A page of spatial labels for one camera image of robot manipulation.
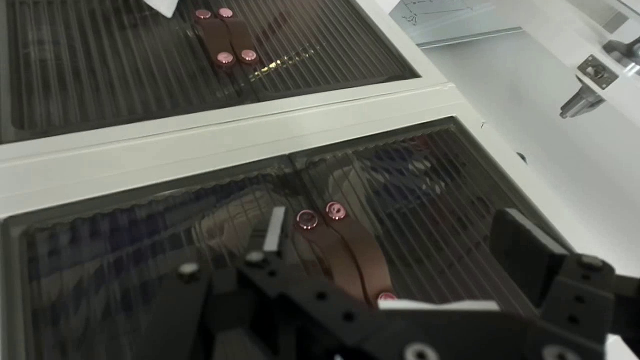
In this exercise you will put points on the brown cabinet side latch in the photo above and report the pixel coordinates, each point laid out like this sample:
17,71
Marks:
586,90

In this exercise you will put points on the white three-tier cabinet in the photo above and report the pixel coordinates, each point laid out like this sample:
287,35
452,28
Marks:
200,140

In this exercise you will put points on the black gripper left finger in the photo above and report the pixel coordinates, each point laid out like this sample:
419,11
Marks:
274,231

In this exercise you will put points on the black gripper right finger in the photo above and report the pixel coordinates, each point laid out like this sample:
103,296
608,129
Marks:
523,250

